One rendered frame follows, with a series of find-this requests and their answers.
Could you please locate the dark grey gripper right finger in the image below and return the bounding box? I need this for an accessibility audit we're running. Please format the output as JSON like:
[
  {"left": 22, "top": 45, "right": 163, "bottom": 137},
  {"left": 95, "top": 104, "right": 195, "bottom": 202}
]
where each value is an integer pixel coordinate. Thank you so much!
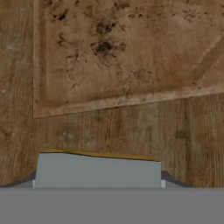
[{"left": 160, "top": 170, "right": 192, "bottom": 189}]

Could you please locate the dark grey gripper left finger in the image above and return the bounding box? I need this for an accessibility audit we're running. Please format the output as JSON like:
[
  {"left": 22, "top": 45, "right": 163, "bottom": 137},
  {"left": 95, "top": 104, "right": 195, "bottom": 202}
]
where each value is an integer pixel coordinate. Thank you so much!
[{"left": 3, "top": 171, "right": 37, "bottom": 189}]

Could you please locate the grey sponge with yellow layer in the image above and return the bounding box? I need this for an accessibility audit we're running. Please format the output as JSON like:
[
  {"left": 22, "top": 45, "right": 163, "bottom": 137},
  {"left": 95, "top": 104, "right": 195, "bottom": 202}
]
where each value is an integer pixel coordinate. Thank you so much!
[{"left": 33, "top": 148, "right": 162, "bottom": 189}]

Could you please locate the stained wooden cutting board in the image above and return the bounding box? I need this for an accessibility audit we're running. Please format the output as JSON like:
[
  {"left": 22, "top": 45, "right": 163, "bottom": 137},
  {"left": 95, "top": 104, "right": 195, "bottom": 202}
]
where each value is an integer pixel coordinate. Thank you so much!
[{"left": 32, "top": 0, "right": 224, "bottom": 119}]

